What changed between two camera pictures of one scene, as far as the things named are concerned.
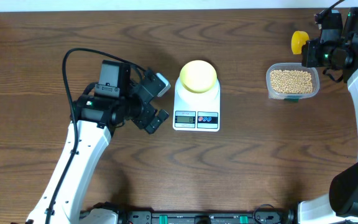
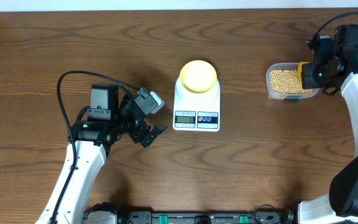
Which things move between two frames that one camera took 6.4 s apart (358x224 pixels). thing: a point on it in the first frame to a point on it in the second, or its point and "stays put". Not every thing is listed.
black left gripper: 142,120 to 137,134
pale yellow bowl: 198,76 stays put
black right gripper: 309,50 to 307,81
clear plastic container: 291,81 stays put
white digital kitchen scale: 196,111 stays put
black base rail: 263,214 stays put
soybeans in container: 291,81 stays put
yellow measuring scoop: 299,38 to 300,64
